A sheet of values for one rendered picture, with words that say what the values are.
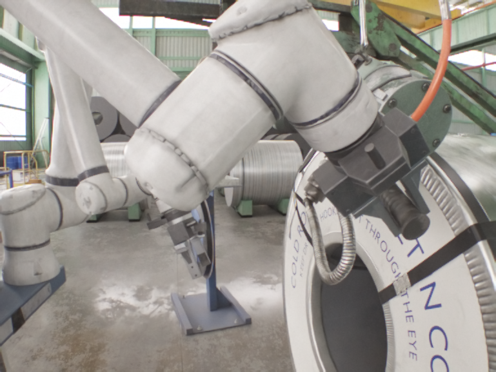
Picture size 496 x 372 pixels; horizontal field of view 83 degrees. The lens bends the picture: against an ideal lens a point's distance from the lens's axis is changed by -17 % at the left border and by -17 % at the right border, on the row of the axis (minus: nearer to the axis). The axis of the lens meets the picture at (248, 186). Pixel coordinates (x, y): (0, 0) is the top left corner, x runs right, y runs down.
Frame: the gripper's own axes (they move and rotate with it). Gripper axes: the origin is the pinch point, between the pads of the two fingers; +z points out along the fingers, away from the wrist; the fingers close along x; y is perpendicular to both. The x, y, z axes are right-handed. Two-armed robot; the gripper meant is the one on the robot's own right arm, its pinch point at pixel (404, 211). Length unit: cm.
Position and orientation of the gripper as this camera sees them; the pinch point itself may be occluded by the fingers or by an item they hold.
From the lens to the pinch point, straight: 47.8
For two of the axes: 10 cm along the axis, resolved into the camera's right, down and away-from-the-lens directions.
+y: -1.2, -5.4, 8.3
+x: -7.5, 6.0, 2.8
